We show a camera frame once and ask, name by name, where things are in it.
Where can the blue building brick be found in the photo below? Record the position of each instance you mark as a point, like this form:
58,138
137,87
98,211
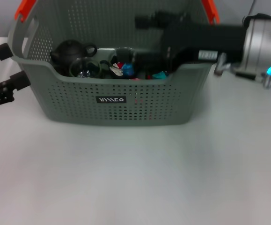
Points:
128,69

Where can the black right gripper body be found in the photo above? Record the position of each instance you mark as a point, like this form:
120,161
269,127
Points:
207,37

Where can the grey-green perforated storage bin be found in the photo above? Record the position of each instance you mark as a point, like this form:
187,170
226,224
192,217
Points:
126,112

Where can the glass pitcher with black lid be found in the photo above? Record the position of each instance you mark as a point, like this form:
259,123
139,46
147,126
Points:
261,17

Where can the black clay teapot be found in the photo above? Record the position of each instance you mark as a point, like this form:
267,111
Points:
69,51

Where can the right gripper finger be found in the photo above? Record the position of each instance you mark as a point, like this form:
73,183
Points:
158,20
149,59

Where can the glass teacup with black holder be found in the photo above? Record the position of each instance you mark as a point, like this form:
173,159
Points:
86,69
149,75
123,54

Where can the teal building brick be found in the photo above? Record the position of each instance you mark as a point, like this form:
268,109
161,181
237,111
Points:
159,75

